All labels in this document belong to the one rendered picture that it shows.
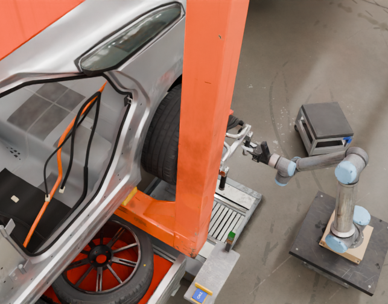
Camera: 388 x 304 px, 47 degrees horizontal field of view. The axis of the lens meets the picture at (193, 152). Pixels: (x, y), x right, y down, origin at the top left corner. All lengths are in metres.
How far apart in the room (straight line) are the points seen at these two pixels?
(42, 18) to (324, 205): 2.95
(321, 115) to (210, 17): 2.66
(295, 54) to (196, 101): 3.49
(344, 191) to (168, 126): 1.09
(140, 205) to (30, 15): 2.17
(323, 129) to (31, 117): 2.35
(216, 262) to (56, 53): 1.67
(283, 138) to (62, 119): 2.16
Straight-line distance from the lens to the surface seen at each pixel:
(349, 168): 2.58
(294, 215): 3.75
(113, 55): 2.09
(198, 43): 1.59
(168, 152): 2.67
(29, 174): 2.94
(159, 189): 3.45
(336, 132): 3.96
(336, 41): 5.54
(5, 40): 0.75
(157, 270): 3.08
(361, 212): 3.15
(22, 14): 0.76
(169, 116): 2.67
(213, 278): 2.88
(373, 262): 3.40
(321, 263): 3.25
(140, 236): 2.93
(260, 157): 2.96
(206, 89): 1.69
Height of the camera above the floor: 3.08
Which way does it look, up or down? 51 degrees down
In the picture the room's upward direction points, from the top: 6 degrees clockwise
